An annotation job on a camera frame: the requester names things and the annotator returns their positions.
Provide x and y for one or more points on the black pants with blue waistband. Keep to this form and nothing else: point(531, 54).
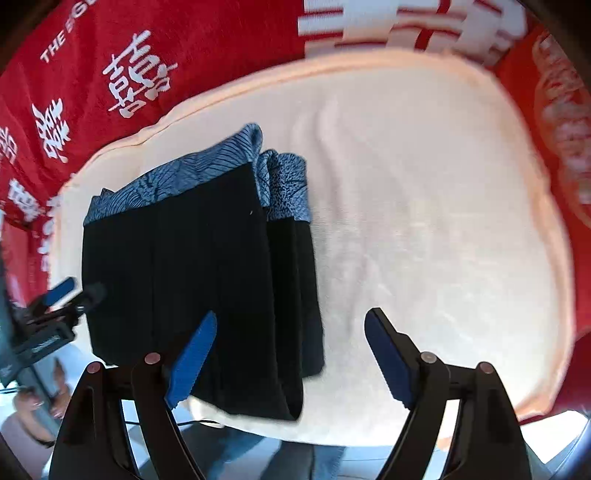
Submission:
point(184, 258)

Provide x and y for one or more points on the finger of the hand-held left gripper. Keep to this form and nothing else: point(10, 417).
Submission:
point(62, 290)
point(90, 296)

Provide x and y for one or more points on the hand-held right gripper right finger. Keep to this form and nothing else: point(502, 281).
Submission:
point(392, 362)

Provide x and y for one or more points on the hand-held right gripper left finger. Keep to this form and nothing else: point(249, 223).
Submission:
point(191, 362)

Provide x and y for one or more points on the cream blanket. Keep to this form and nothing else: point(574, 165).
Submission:
point(415, 221)

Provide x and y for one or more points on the person's blue jeans leg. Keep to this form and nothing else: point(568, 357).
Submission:
point(240, 454)

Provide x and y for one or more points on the red printed cloth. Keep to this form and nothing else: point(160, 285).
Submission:
point(207, 46)

